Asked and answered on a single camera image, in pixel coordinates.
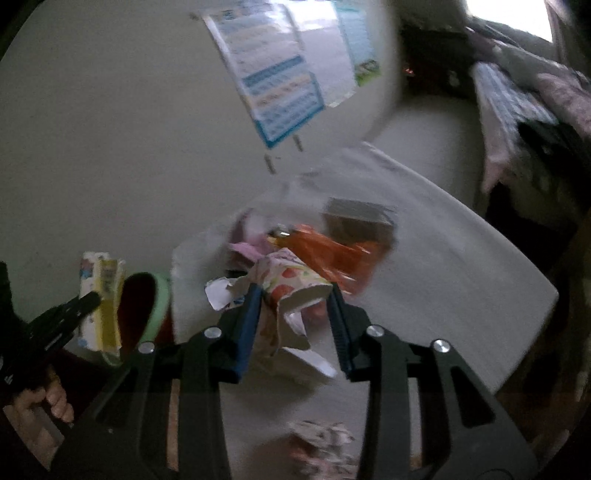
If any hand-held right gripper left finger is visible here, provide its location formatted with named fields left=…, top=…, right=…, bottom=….
left=48, top=282, right=265, bottom=480

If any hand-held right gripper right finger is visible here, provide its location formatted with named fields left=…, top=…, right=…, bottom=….
left=325, top=285, right=541, bottom=480

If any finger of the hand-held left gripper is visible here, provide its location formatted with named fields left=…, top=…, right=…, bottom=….
left=23, top=291, right=102, bottom=367

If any yellow and white carton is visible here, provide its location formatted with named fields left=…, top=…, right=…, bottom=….
left=76, top=251, right=126, bottom=352

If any floral paper cup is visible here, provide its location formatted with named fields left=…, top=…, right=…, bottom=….
left=204, top=248, right=341, bottom=385

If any orange snack bag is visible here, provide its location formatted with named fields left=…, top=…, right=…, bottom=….
left=268, top=224, right=385, bottom=297

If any red bin with green rim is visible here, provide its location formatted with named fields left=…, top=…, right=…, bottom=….
left=99, top=271, right=175, bottom=368

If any brown snack bag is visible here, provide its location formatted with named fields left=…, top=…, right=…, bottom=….
left=322, top=198, right=399, bottom=252

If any person's left hand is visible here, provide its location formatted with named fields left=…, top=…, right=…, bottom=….
left=4, top=368, right=75, bottom=462

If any pink wrapper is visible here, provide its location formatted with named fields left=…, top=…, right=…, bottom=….
left=228, top=209, right=274, bottom=273

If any white tablecloth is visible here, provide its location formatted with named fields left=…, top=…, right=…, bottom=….
left=170, top=142, right=560, bottom=480

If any plaid blanket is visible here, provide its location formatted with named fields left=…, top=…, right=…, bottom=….
left=471, top=62, right=559, bottom=195

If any dark cloth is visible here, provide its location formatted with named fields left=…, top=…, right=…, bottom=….
left=517, top=117, right=591, bottom=185

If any dark shelf unit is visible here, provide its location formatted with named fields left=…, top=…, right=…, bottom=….
left=399, top=21, right=478, bottom=97

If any bed with pink bedding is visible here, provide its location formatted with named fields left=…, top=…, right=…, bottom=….
left=531, top=69, right=591, bottom=139

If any window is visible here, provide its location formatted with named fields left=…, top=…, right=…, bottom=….
left=464, top=0, right=554, bottom=43

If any blue chart wall poster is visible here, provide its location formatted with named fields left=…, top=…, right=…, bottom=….
left=202, top=4, right=325, bottom=149

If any white wall poster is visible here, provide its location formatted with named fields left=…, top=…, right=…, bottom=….
left=281, top=0, right=357, bottom=109

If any green wall poster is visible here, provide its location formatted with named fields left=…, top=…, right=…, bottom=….
left=335, top=0, right=384, bottom=88

